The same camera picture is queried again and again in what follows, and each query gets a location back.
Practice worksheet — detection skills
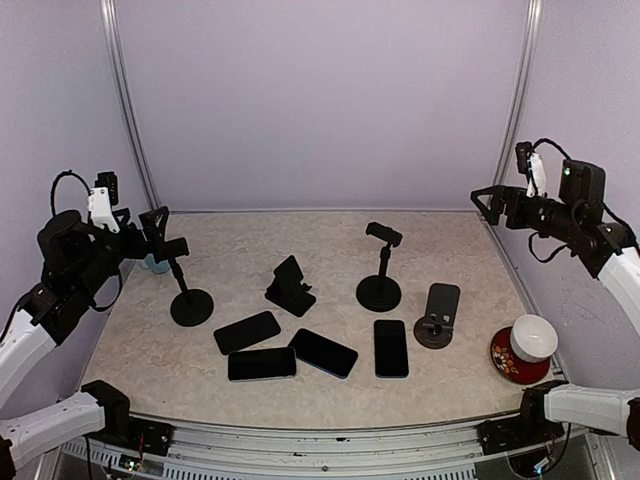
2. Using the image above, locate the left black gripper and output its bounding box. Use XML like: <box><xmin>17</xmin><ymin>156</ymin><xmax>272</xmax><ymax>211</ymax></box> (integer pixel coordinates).
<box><xmin>74</xmin><ymin>205</ymin><xmax>168</xmax><ymax>299</ymax></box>

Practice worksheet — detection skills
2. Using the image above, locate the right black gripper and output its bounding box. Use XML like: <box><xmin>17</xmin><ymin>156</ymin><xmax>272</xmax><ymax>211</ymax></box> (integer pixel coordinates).
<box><xmin>473</xmin><ymin>183</ymin><xmax>582</xmax><ymax>241</ymax></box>

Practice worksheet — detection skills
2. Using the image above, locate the grey round-base phone stand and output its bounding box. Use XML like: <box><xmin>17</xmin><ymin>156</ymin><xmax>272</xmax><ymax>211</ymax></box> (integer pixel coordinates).
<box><xmin>413</xmin><ymin>283</ymin><xmax>461</xmax><ymax>350</ymax></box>

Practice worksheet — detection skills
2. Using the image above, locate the black phone blue edge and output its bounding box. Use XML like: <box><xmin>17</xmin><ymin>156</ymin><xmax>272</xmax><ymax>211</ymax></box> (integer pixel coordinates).
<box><xmin>288</xmin><ymin>328</ymin><xmax>358</xmax><ymax>379</ymax></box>
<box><xmin>374</xmin><ymin>319</ymin><xmax>409</xmax><ymax>378</ymax></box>

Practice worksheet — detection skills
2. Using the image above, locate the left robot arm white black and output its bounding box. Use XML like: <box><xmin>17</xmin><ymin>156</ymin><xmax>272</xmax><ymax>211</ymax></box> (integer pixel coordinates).
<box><xmin>1</xmin><ymin>207</ymin><xmax>189</xmax><ymax>479</ymax></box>

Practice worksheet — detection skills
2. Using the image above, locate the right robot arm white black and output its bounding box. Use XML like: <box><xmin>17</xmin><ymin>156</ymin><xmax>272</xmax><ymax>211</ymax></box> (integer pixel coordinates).
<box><xmin>470</xmin><ymin>159</ymin><xmax>639</xmax><ymax>448</ymax></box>

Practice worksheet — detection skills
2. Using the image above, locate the left black pole phone stand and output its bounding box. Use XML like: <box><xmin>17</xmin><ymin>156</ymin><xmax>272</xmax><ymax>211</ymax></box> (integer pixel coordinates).
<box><xmin>168</xmin><ymin>257</ymin><xmax>214</xmax><ymax>327</ymax></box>

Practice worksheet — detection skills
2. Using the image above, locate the black pole phone stand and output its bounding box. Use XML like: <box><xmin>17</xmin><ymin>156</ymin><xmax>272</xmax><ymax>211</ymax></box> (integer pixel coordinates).
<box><xmin>168</xmin><ymin>257</ymin><xmax>214</xmax><ymax>327</ymax></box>
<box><xmin>356</xmin><ymin>222</ymin><xmax>403</xmax><ymax>313</ymax></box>

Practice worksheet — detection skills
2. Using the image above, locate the black phone upper left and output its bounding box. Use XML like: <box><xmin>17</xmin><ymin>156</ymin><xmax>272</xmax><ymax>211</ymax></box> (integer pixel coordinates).
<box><xmin>213</xmin><ymin>311</ymin><xmax>281</xmax><ymax>355</ymax></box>

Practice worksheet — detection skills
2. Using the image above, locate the black folding phone stand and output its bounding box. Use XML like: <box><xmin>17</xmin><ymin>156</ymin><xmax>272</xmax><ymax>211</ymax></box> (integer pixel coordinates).
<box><xmin>265</xmin><ymin>255</ymin><xmax>316</xmax><ymax>318</ymax></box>

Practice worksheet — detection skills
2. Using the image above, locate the centre black pole phone stand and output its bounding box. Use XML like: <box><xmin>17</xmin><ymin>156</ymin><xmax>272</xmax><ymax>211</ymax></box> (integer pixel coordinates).
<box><xmin>356</xmin><ymin>222</ymin><xmax>403</xmax><ymax>313</ymax></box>

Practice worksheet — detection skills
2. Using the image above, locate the black phone lower left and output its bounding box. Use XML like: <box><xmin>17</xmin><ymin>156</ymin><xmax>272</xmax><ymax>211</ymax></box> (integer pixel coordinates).
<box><xmin>227</xmin><ymin>347</ymin><xmax>297</xmax><ymax>382</ymax></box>

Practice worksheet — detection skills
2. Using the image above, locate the light blue white cup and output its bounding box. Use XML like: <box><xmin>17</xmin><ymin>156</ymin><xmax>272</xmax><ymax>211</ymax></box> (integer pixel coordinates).
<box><xmin>142</xmin><ymin>254</ymin><xmax>171</xmax><ymax>275</ymax></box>

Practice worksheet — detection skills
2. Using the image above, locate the white bowl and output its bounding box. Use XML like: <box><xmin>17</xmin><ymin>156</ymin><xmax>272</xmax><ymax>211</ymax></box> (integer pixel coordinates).
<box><xmin>510</xmin><ymin>314</ymin><xmax>559</xmax><ymax>363</ymax></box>

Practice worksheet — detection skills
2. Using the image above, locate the red floral plate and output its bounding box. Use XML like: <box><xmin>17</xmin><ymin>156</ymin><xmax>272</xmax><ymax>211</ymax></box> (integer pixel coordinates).
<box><xmin>490</xmin><ymin>327</ymin><xmax>551</xmax><ymax>385</ymax></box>

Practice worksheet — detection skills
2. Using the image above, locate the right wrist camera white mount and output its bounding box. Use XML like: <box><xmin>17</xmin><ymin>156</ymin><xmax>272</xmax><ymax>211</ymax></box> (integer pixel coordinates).
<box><xmin>515</xmin><ymin>141</ymin><xmax>547</xmax><ymax>197</ymax></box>

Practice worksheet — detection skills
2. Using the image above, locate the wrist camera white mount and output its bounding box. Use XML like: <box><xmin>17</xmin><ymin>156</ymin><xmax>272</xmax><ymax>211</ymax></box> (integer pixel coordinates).
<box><xmin>88</xmin><ymin>171</ymin><xmax>120</xmax><ymax>233</ymax></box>
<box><xmin>515</xmin><ymin>141</ymin><xmax>547</xmax><ymax>197</ymax></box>

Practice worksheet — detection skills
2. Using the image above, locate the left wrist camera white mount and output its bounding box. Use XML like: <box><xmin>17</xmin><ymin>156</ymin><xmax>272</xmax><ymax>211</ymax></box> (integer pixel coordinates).
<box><xmin>88</xmin><ymin>171</ymin><xmax>120</xmax><ymax>233</ymax></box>

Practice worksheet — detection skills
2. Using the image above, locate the right aluminium frame post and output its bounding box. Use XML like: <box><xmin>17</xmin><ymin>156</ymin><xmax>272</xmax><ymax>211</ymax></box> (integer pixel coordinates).
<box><xmin>492</xmin><ymin>0</ymin><xmax>544</xmax><ymax>185</ymax></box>

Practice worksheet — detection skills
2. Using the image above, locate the aluminium frame post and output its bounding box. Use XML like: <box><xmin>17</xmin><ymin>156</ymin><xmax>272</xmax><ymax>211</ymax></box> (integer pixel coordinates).
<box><xmin>99</xmin><ymin>0</ymin><xmax>160</xmax><ymax>209</ymax></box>
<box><xmin>492</xmin><ymin>0</ymin><xmax>544</xmax><ymax>185</ymax></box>

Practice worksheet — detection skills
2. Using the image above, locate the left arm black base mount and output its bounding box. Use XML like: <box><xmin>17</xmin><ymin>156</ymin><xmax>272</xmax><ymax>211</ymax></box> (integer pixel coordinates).
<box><xmin>124</xmin><ymin>417</ymin><xmax>174</xmax><ymax>457</ymax></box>

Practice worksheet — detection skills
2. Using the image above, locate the left aluminium frame post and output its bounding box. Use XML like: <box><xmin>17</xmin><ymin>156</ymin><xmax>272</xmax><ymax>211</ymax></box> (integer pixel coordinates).
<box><xmin>99</xmin><ymin>0</ymin><xmax>160</xmax><ymax>209</ymax></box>

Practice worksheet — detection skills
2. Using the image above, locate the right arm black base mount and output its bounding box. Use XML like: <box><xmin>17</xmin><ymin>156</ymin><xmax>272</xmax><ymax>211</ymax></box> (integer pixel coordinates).
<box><xmin>477</xmin><ymin>416</ymin><xmax>531</xmax><ymax>456</ymax></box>

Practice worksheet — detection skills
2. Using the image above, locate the front aluminium rail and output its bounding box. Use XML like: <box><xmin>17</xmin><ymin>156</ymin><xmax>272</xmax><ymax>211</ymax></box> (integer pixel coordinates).
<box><xmin>38</xmin><ymin>419</ymin><xmax>617</xmax><ymax>479</ymax></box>

